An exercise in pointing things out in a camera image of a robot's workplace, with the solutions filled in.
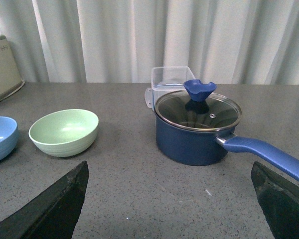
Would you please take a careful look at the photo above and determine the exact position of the clear plastic container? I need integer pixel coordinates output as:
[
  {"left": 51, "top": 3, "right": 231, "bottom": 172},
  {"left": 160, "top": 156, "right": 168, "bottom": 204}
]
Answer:
[{"left": 144, "top": 66, "right": 195, "bottom": 110}]

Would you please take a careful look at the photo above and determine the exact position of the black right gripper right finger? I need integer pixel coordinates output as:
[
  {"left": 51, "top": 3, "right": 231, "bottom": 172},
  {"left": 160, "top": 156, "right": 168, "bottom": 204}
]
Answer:
[{"left": 251, "top": 162, "right": 299, "bottom": 239}]

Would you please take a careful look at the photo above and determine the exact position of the blue saucepan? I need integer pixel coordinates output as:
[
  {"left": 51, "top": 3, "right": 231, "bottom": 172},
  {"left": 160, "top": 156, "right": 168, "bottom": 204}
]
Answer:
[{"left": 156, "top": 116, "right": 299, "bottom": 182}]

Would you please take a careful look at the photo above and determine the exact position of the glass lid with blue knob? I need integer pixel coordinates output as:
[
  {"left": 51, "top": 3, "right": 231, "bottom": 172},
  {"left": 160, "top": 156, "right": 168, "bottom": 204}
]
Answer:
[{"left": 154, "top": 79, "right": 242, "bottom": 132}]

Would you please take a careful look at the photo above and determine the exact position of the green bowl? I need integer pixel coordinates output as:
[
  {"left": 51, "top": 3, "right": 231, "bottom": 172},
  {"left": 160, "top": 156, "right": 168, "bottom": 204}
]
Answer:
[{"left": 28, "top": 109, "right": 99, "bottom": 157}]

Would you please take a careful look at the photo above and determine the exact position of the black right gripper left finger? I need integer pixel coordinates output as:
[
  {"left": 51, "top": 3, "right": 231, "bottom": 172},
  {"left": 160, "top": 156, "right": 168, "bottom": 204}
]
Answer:
[{"left": 0, "top": 161, "right": 89, "bottom": 239}]

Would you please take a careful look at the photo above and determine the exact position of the cream toaster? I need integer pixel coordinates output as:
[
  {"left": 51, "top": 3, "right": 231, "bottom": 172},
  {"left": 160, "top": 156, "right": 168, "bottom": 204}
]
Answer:
[{"left": 0, "top": 35, "right": 25, "bottom": 101}]

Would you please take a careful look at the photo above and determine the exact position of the blue bowl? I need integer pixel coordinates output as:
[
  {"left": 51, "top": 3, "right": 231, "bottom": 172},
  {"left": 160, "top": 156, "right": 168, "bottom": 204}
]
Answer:
[{"left": 0, "top": 116, "right": 19, "bottom": 161}]

